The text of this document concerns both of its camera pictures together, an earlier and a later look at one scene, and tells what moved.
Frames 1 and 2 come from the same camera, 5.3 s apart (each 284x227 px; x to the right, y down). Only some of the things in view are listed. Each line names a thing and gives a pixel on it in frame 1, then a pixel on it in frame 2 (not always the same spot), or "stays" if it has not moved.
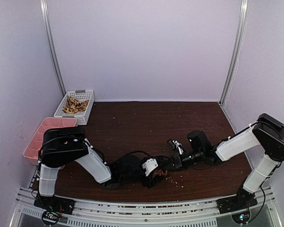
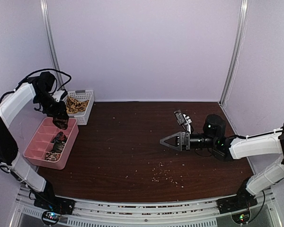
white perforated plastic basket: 77,104 stays
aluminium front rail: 147,213 stays
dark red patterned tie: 160,172 → 62,123
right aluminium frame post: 235,56 stays
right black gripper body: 182,164 → 186,140
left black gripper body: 149,182 → 51,109
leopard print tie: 74,106 stays
